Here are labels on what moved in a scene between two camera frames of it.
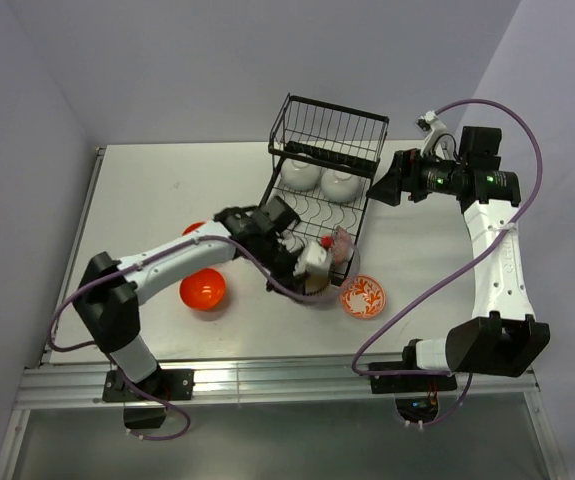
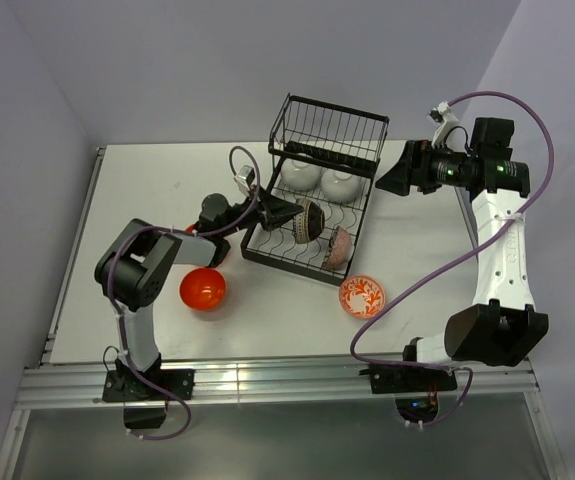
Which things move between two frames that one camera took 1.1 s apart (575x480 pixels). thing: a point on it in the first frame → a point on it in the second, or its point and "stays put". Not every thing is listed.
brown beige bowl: [316, 284] → [308, 224]
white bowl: [340, 187] stays put
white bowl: [298, 174] stays put
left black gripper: [289, 279] → [274, 211]
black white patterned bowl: [343, 246] stays put
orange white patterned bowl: [362, 296] stays put
